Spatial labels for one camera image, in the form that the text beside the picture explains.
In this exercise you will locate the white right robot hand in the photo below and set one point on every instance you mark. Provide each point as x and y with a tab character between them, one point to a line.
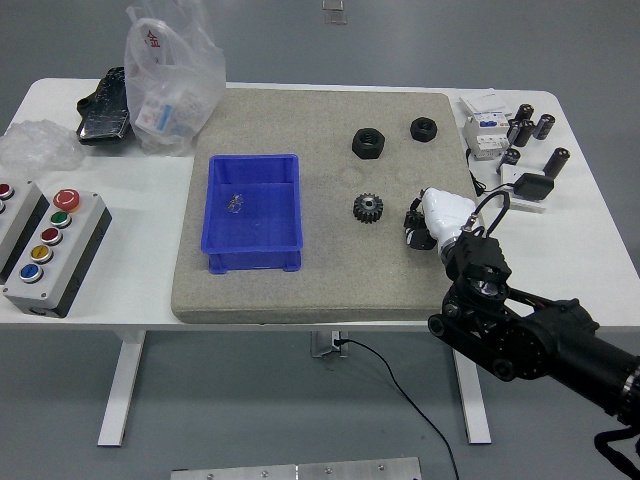
447	210

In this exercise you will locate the small black gear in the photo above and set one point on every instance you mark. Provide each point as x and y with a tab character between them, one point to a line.
413	220

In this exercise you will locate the large black gear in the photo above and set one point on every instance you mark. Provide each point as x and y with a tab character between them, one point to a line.
361	212

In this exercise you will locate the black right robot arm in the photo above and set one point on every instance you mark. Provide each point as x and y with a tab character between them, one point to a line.
550	345

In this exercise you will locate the small black hex nut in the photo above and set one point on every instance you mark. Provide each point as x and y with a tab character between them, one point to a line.
415	131

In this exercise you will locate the large black hex nut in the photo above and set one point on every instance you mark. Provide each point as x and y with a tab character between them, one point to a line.
356	145

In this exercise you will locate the blue plastic box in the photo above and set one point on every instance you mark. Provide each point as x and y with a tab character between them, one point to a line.
270	210

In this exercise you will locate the grey five-button control box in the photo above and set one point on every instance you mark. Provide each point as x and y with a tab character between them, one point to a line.
50	280

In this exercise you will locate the grey control box, red button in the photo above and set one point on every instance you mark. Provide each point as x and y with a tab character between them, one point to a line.
20	210

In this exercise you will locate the white circuit breaker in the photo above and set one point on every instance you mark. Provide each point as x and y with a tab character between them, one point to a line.
482	137

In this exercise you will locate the black power adapter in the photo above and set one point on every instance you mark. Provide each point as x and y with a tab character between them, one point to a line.
534	186

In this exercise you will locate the long black cylindrical capacitor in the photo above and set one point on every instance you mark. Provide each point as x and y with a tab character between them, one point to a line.
556	161

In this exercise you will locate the white table leg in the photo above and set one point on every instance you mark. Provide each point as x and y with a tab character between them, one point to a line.
475	410
117	400

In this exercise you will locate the small clear packet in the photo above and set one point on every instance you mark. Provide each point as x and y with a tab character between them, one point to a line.
234	203

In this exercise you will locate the grey-brown felt mat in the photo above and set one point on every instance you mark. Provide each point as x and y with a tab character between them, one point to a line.
250	295

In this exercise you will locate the clear floor fixture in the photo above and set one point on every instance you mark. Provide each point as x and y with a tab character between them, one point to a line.
334	14

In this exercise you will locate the white plastic bag with boxes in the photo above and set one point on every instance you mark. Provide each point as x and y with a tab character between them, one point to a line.
170	100

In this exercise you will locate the silver metal plate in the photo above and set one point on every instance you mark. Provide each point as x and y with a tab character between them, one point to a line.
295	471

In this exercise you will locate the crumpled clear plastic bag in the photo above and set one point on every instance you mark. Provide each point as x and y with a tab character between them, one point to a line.
35	147

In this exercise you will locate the metal bracket under table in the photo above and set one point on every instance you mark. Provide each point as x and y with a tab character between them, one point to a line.
322	345

